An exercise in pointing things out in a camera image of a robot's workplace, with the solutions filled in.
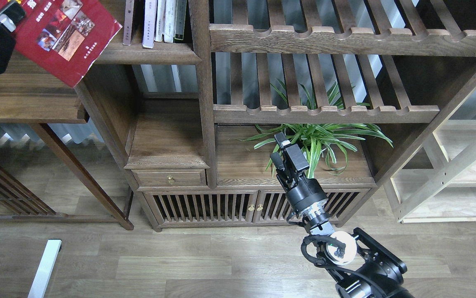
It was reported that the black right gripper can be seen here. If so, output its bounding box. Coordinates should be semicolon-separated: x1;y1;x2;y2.
270;132;328;219

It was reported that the red paperback book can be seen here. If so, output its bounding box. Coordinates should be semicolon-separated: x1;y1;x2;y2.
0;0;121;87

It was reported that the maroon book with white characters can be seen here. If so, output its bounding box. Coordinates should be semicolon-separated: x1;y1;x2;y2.
123;0;140;46

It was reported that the pale lavender paperback book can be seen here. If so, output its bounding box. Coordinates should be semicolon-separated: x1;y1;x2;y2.
142;0;158;48

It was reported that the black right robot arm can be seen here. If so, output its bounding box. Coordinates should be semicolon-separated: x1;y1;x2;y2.
270;133;412;298

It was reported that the light wooden shelf rack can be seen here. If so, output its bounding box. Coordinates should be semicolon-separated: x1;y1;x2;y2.
384;90;476;223

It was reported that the green spider plant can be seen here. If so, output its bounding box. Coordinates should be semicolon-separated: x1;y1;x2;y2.
239;79;394;178

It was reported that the dark wooden side table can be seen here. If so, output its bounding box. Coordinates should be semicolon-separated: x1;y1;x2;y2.
0;53;134;231

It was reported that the dark wooden bookshelf cabinet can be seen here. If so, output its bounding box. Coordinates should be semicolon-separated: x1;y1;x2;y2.
77;0;476;231

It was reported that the brass drawer knob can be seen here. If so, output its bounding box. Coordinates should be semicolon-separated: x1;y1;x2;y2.
167;175;175;185

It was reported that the white upright book left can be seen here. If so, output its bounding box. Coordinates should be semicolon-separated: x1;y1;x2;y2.
154;0;166;42

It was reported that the white upright book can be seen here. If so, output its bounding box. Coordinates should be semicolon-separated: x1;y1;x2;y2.
154;0;166;42
163;0;177;43

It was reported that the white upright book middle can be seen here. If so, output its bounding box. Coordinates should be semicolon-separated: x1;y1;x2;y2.
163;0;177;43

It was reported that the dark green upright book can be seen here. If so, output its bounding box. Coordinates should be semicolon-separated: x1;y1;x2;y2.
174;0;187;42

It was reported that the white metal leg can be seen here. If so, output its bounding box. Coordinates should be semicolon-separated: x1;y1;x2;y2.
27;239;62;298

